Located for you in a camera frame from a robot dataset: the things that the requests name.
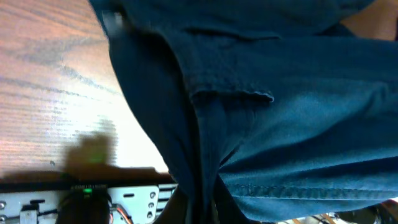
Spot navy blue shorts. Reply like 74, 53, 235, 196
91, 1, 397, 223

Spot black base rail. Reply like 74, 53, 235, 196
1, 182, 177, 224

